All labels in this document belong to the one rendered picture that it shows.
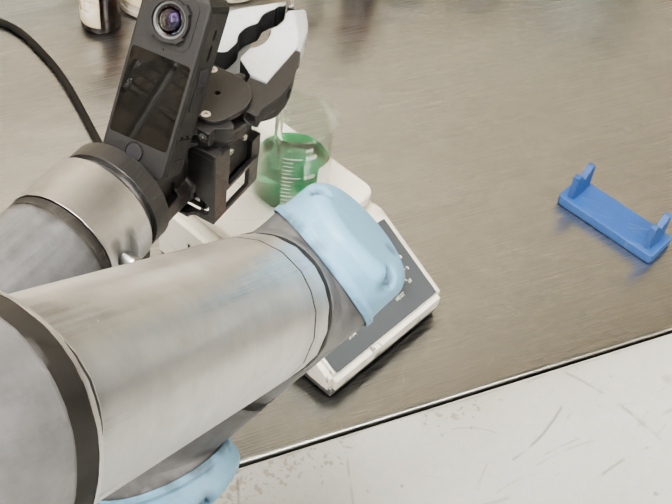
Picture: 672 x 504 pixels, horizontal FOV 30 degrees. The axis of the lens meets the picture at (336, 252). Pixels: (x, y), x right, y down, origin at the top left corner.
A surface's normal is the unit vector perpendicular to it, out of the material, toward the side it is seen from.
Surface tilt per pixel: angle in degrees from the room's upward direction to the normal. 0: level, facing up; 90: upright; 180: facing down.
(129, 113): 57
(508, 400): 0
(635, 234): 0
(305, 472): 0
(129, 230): 62
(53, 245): 26
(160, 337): 51
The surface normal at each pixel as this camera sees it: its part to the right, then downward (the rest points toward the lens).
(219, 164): 0.86, 0.43
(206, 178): -0.50, 0.61
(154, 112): -0.36, 0.18
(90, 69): 0.08, -0.65
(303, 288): 0.85, -0.44
